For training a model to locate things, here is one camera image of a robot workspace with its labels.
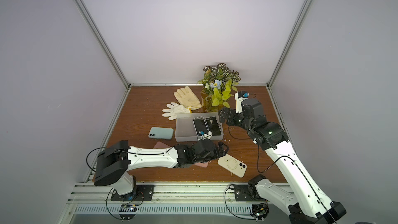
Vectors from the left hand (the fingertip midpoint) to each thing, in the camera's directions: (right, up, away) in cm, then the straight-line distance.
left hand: (227, 153), depth 74 cm
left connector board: (-48, -28, -2) cm, 56 cm away
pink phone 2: (-12, -5, -1) cm, 13 cm away
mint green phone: (-39, +5, +20) cm, 44 cm away
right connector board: (+14, -25, -4) cm, 30 cm away
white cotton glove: (-33, +19, +32) cm, 50 cm away
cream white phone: (+4, -9, +8) cm, 13 cm away
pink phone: (-38, -1, +15) cm, 41 cm away
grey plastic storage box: (-24, +6, +24) cm, 34 cm away
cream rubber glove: (-25, +27, +39) cm, 54 cm away
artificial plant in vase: (-3, +36, +10) cm, 37 cm away
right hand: (-1, +22, -6) cm, 23 cm away
